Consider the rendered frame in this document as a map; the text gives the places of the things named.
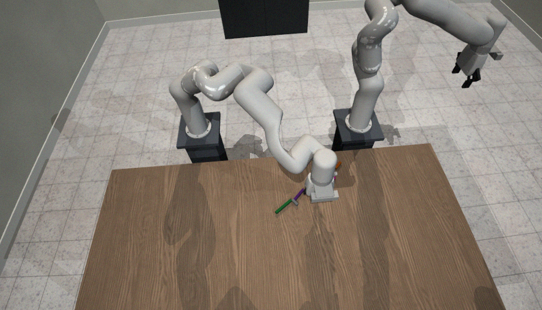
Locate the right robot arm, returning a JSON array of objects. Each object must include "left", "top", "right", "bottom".
[{"left": 169, "top": 59, "right": 339, "bottom": 202}]

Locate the green rod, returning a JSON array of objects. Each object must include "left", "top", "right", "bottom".
[{"left": 275, "top": 199, "right": 292, "bottom": 214}]

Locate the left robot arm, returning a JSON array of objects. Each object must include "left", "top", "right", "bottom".
[{"left": 345, "top": 0, "right": 507, "bottom": 134}]

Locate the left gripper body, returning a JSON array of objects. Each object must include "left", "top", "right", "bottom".
[{"left": 457, "top": 44, "right": 488, "bottom": 76}]

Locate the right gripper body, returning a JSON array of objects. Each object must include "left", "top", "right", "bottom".
[{"left": 305, "top": 173, "right": 334, "bottom": 196}]

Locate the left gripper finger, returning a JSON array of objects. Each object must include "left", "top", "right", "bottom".
[
  {"left": 462, "top": 68, "right": 481, "bottom": 88},
  {"left": 452, "top": 52, "right": 461, "bottom": 73}
]

